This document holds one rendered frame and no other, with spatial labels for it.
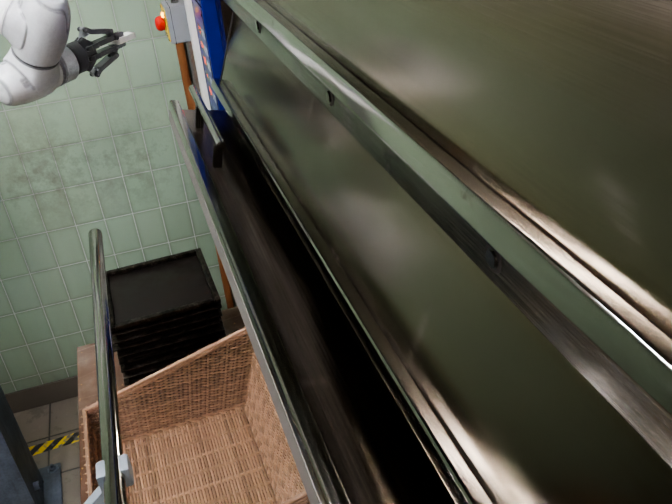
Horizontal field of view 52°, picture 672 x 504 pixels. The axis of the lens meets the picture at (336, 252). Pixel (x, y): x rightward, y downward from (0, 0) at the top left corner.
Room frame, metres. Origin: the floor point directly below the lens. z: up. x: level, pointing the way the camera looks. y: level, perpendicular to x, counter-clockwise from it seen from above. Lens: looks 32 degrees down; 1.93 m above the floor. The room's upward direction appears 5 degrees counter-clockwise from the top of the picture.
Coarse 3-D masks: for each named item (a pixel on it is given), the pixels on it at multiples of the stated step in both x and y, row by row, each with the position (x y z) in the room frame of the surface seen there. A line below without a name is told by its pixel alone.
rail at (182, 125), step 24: (192, 144) 1.16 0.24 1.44; (216, 192) 0.97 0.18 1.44; (216, 216) 0.89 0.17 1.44; (240, 264) 0.75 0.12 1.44; (240, 288) 0.71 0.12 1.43; (264, 312) 0.65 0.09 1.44; (264, 336) 0.60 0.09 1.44; (288, 360) 0.56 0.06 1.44; (288, 384) 0.52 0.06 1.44; (288, 408) 0.49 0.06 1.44; (312, 432) 0.46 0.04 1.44; (312, 456) 0.43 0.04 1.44; (336, 480) 0.40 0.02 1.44
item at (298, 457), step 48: (240, 144) 1.24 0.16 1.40; (240, 192) 1.02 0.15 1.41; (240, 240) 0.85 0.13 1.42; (288, 240) 0.87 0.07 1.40; (288, 288) 0.74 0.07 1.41; (288, 336) 0.63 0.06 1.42; (336, 336) 0.64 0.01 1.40; (336, 384) 0.55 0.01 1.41; (384, 384) 0.56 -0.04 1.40; (288, 432) 0.48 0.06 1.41; (336, 432) 0.48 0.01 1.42; (384, 432) 0.48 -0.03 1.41; (384, 480) 0.42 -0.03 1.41; (432, 480) 0.42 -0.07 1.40
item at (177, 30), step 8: (168, 0) 2.05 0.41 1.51; (168, 8) 1.97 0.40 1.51; (176, 8) 1.97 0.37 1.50; (184, 8) 1.98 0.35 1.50; (168, 16) 1.97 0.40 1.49; (176, 16) 1.97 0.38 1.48; (184, 16) 1.98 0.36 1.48; (168, 24) 1.97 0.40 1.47; (176, 24) 1.97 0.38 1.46; (184, 24) 1.98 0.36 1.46; (168, 32) 1.97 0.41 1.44; (176, 32) 1.97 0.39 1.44; (184, 32) 1.98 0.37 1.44; (176, 40) 1.97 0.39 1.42; (184, 40) 1.97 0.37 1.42
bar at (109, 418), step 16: (96, 240) 1.32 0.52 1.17; (96, 256) 1.25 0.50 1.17; (96, 272) 1.19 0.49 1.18; (96, 288) 1.13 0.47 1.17; (96, 304) 1.08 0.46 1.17; (96, 320) 1.03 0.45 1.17; (96, 336) 0.98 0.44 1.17; (96, 352) 0.94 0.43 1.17; (112, 352) 0.94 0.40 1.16; (96, 368) 0.90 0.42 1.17; (112, 368) 0.89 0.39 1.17; (112, 384) 0.85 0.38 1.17; (112, 400) 0.81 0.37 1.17; (112, 416) 0.78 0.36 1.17; (112, 432) 0.74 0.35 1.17; (112, 448) 0.71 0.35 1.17; (96, 464) 0.69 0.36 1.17; (112, 464) 0.68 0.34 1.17; (128, 464) 0.68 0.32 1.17; (112, 480) 0.65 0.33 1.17; (128, 480) 0.67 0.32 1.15; (96, 496) 0.67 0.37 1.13; (112, 496) 0.63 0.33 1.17
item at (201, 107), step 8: (192, 88) 1.38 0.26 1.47; (192, 96) 1.35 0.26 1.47; (200, 96) 1.34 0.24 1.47; (200, 104) 1.29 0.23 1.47; (200, 112) 1.26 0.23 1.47; (208, 112) 1.24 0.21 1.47; (200, 120) 1.31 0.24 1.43; (208, 120) 1.20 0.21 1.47; (208, 128) 1.17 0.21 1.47; (216, 128) 1.16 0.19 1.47; (216, 136) 1.12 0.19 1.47; (216, 144) 1.10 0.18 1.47; (224, 144) 1.10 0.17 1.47; (216, 152) 1.11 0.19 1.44; (216, 160) 1.11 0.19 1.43
